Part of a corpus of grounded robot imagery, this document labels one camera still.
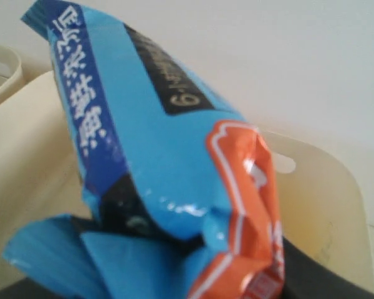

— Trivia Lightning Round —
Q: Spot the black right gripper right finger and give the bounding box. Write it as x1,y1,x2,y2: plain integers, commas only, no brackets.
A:
280,238,374,299

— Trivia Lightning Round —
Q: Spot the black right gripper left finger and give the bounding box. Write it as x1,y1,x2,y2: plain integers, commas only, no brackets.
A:
0,268,34,298

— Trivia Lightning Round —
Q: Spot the blue noodle packet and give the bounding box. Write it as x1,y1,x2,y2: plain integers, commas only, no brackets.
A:
3,1,285,298

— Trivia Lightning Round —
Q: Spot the cream bin circle mark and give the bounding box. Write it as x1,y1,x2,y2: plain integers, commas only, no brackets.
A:
0,70,369,259

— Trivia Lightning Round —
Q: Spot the cream bin square mark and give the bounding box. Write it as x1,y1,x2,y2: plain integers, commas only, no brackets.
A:
0,45,25,104

